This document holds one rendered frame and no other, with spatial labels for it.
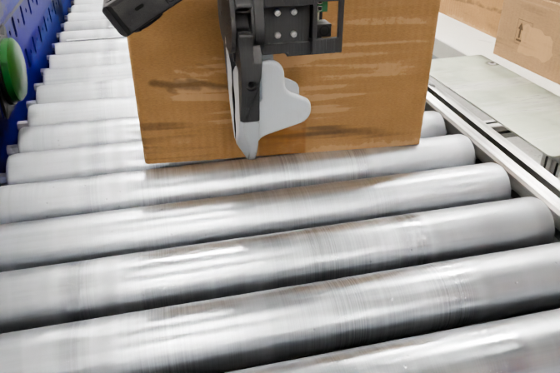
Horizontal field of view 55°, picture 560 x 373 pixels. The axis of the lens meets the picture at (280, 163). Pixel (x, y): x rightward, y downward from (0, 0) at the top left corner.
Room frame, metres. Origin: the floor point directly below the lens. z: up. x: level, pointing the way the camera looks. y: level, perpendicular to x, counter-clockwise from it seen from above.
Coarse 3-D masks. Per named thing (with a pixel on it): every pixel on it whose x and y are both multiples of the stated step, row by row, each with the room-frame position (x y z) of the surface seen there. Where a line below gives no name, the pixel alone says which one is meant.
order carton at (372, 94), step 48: (192, 0) 0.47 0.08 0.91; (384, 0) 0.50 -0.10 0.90; (432, 0) 0.50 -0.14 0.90; (144, 48) 0.47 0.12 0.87; (192, 48) 0.47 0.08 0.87; (384, 48) 0.50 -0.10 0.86; (432, 48) 0.51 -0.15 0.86; (144, 96) 0.46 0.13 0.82; (192, 96) 0.47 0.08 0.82; (336, 96) 0.49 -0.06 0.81; (384, 96) 0.50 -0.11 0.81; (144, 144) 0.46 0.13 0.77; (192, 144) 0.47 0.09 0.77; (288, 144) 0.49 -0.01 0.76; (336, 144) 0.49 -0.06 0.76; (384, 144) 0.50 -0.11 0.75
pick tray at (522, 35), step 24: (504, 0) 0.81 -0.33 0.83; (528, 0) 0.76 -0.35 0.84; (552, 0) 0.84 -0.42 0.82; (504, 24) 0.80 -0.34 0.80; (528, 24) 0.75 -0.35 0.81; (552, 24) 0.71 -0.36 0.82; (504, 48) 0.79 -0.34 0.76; (528, 48) 0.74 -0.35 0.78; (552, 48) 0.70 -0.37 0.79; (552, 72) 0.69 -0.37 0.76
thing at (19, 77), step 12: (0, 48) 0.55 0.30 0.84; (12, 48) 0.56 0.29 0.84; (0, 60) 0.54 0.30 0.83; (12, 60) 0.55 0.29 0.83; (24, 60) 0.60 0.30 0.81; (12, 72) 0.54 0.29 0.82; (24, 72) 0.58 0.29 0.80; (12, 84) 0.54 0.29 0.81; (24, 84) 0.57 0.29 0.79; (12, 96) 0.54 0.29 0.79; (24, 96) 0.56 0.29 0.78
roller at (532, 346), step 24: (552, 312) 0.27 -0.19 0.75; (432, 336) 0.24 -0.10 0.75; (456, 336) 0.24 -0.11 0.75; (480, 336) 0.24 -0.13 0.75; (504, 336) 0.24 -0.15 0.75; (528, 336) 0.24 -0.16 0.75; (552, 336) 0.24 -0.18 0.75; (312, 360) 0.23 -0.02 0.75; (336, 360) 0.22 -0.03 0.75; (360, 360) 0.22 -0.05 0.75; (384, 360) 0.22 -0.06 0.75; (408, 360) 0.22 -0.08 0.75; (432, 360) 0.22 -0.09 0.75; (456, 360) 0.23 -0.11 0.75; (480, 360) 0.23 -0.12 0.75; (504, 360) 0.23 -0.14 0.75; (528, 360) 0.23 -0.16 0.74; (552, 360) 0.23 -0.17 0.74
